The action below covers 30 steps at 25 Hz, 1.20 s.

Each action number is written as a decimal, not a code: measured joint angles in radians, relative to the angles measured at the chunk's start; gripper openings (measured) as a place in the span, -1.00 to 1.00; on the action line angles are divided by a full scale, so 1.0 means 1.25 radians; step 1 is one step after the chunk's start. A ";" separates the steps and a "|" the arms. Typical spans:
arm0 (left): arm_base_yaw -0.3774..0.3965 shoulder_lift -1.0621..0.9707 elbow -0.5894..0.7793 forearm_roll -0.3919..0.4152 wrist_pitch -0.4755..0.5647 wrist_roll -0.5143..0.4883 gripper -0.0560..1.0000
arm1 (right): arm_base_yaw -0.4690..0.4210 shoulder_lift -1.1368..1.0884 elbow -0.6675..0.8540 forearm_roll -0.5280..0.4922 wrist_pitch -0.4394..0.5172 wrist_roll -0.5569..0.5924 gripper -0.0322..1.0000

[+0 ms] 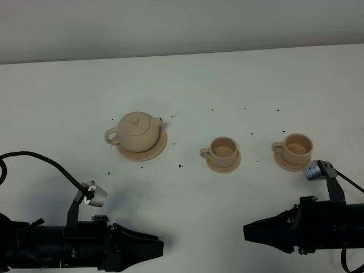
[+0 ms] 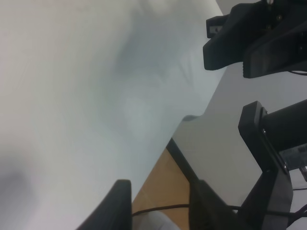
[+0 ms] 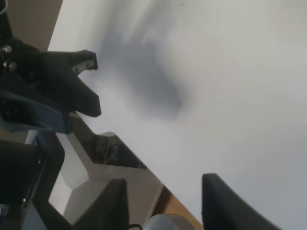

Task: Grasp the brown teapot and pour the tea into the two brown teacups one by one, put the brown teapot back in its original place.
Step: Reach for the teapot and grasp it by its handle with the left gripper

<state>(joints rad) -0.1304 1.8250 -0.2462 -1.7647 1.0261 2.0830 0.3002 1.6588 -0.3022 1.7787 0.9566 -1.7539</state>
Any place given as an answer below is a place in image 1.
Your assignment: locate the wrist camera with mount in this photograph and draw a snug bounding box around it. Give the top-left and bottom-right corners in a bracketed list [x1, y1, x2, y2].
[67, 181, 108, 226]
[303, 160, 346, 204]

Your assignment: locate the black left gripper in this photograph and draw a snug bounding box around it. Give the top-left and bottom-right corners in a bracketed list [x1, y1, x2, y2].
[64, 216, 164, 272]

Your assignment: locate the beige teacup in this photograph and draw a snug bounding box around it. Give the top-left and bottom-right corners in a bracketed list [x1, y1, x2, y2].
[200, 136, 238, 167]
[272, 133, 313, 167]

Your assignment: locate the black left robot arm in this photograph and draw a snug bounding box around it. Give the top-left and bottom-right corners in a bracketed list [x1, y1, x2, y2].
[1, 215, 164, 272]

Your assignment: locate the beige left cup saucer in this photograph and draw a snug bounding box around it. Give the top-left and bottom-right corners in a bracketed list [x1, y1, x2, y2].
[205, 151, 241, 173]

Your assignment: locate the beige right cup saucer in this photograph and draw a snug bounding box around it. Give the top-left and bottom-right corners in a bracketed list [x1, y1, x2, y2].
[274, 152, 312, 172]

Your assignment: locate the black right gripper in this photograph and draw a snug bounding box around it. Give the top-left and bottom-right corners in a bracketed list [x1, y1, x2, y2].
[243, 196, 346, 255]

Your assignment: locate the beige ceramic teapot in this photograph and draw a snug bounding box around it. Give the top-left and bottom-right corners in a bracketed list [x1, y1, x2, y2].
[104, 111, 163, 152]

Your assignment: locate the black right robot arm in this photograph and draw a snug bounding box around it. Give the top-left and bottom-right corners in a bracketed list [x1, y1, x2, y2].
[243, 196, 363, 255]

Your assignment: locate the beige right teacup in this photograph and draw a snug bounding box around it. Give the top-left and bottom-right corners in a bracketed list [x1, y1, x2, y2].
[272, 133, 313, 167]

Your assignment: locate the black right cable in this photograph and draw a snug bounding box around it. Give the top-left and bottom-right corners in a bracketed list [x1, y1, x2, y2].
[334, 169, 364, 273]

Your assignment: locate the black braided left cable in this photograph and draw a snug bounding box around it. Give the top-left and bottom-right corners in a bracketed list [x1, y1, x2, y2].
[0, 151, 92, 200]

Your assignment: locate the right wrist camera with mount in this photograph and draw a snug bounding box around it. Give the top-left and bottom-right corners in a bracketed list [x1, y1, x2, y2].
[303, 160, 346, 204]

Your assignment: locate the beige teapot saucer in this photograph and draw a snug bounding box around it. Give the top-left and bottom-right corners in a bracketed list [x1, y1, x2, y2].
[116, 127, 167, 162]

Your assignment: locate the beige cup saucer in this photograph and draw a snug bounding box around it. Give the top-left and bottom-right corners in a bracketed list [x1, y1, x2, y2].
[205, 151, 241, 173]
[274, 152, 312, 172]

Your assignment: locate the beige left teacup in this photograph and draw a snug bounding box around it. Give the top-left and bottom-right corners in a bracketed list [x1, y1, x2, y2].
[200, 136, 238, 167]

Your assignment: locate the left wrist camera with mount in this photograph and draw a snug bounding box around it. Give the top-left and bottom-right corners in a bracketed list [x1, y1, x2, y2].
[67, 181, 108, 226]

